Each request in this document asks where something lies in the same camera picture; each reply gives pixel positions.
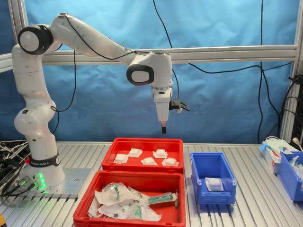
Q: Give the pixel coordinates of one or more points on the upright aluminium frame post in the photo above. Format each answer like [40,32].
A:
[19,11]
[299,23]

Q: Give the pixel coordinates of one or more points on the small red knob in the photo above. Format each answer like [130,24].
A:
[28,161]

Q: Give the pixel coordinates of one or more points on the blue bin holding clear packs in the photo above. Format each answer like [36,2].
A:
[290,179]

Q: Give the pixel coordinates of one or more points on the black equipment rack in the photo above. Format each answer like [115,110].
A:
[300,123]

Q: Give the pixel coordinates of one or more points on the clear wrapped medical packs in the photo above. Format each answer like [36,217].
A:
[297,165]

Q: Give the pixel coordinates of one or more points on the short aluminium side beam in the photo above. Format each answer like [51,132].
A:
[6,62]

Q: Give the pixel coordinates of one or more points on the clear pack with green syringe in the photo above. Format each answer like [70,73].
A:
[161,198]

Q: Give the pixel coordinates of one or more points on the light blue face masks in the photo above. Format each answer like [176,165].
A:
[279,144]

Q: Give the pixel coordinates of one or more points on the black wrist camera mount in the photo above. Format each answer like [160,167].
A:
[181,105]

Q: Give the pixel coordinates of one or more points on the small clear sealed pack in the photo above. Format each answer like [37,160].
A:
[93,209]

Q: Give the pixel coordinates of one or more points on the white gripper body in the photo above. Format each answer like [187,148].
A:
[162,106]

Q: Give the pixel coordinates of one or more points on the grey metal base plate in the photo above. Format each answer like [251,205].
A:
[73,182]

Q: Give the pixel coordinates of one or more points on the blue disposable glove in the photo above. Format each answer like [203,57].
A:
[263,147]

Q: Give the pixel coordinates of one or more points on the white bandage pack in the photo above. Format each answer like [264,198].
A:
[160,153]
[135,152]
[214,184]
[169,162]
[148,161]
[120,158]

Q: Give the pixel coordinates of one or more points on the yellow black device corner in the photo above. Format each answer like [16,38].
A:
[2,221]

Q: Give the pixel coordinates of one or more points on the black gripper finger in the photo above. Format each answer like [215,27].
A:
[163,129]

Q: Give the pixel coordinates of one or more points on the red crate holding syringe packs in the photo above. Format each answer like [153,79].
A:
[165,179]

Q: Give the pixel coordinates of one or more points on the blue backdrop sheet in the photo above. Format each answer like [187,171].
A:
[213,23]

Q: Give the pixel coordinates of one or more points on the red crate holding bandages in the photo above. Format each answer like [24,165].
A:
[142,144]

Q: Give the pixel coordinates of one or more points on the blue open-front storage bin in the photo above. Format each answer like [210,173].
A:
[213,165]

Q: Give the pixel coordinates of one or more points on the white Franka Panda arm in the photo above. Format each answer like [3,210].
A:
[30,94]

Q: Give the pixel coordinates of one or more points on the long horizontal aluminium beam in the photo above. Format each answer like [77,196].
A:
[213,53]

